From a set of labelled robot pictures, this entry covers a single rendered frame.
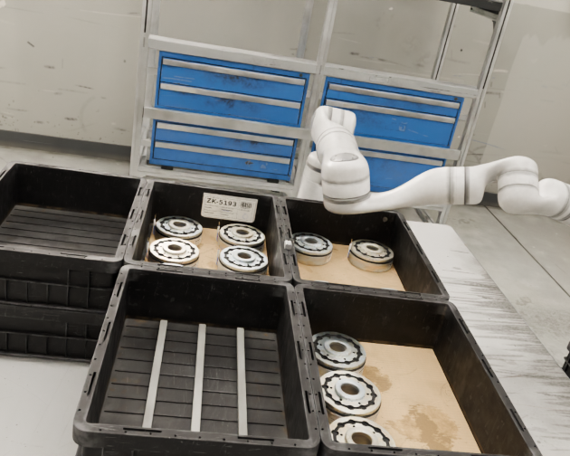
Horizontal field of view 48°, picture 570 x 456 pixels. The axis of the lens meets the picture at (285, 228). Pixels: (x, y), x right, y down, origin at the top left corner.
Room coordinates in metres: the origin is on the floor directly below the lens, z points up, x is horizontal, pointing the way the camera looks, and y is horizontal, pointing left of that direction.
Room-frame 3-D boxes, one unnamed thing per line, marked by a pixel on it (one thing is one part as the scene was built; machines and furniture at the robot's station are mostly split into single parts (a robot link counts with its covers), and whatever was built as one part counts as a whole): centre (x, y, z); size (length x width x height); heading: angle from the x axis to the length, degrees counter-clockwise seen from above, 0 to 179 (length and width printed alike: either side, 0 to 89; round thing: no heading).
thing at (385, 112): (3.21, -0.41, 0.60); 0.72 x 0.03 x 0.56; 101
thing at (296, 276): (1.22, -0.15, 0.92); 0.40 x 0.30 x 0.02; 9
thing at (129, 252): (1.17, 0.15, 0.92); 0.40 x 0.30 x 0.02; 9
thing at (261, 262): (1.19, 0.07, 0.86); 0.10 x 0.10 x 0.01
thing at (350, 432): (0.71, -0.16, 0.86); 0.05 x 0.05 x 0.01
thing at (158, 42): (3.17, -0.01, 0.91); 1.70 x 0.10 x 0.05; 101
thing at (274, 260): (1.17, 0.15, 0.87); 0.40 x 0.30 x 0.11; 9
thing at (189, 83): (3.07, 0.37, 0.60); 0.72 x 0.03 x 0.56; 101
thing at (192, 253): (1.16, 0.21, 0.86); 0.10 x 0.10 x 0.01
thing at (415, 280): (1.22, -0.15, 0.87); 0.40 x 0.30 x 0.11; 9
